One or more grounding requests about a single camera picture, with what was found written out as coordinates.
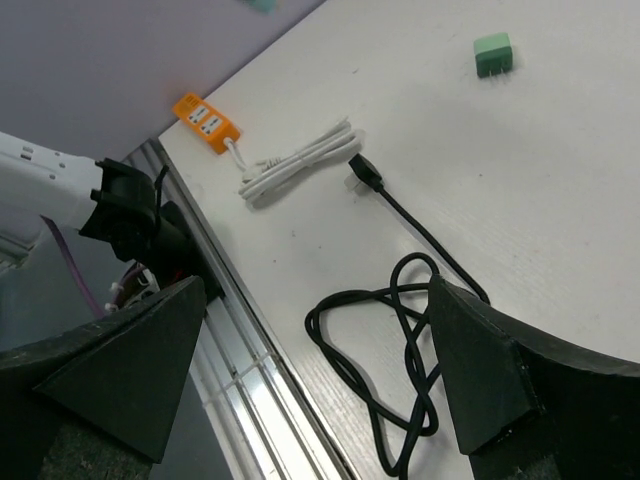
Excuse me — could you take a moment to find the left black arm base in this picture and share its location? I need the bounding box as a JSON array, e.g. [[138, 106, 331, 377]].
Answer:
[[112, 201, 223, 302]]

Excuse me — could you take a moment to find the aluminium mounting rail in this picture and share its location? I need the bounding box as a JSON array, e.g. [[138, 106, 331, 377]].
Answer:
[[126, 138, 360, 479]]

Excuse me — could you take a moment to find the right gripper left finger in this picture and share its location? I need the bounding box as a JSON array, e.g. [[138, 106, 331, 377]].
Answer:
[[1, 277, 207, 479]]

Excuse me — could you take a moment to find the orange power strip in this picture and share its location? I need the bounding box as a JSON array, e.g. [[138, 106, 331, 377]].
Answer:
[[172, 93, 241, 155]]

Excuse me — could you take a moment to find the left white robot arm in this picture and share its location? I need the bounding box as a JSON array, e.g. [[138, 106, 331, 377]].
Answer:
[[1, 133, 160, 263]]

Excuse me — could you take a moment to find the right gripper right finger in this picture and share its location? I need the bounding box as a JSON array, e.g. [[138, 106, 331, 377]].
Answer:
[[429, 275, 639, 479]]

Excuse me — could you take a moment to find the white coiled cable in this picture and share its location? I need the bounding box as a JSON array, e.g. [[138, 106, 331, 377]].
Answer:
[[225, 117, 366, 210]]

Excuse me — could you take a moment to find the light blue plug adapter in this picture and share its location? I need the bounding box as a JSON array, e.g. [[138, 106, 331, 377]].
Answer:
[[246, 0, 278, 13]]

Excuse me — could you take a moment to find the green plug adapter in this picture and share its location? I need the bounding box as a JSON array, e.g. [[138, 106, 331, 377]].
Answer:
[[473, 32, 514, 79]]

